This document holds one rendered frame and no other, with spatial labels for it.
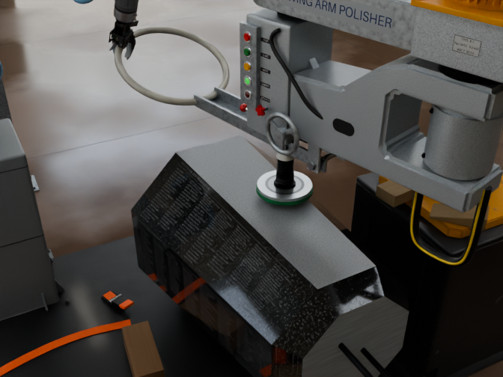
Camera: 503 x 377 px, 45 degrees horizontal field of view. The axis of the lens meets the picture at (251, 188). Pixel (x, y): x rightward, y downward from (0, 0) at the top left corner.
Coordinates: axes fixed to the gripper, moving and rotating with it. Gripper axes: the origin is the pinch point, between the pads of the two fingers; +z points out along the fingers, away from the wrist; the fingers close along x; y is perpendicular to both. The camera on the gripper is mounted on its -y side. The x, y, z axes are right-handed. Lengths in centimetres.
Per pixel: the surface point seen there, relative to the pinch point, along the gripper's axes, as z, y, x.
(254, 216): 2, 53, 80
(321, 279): -13, 80, 108
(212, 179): 14, 34, 59
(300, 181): -4, 32, 91
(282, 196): -5, 44, 87
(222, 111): -13, 24, 53
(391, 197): -10, 27, 126
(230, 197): 8, 44, 69
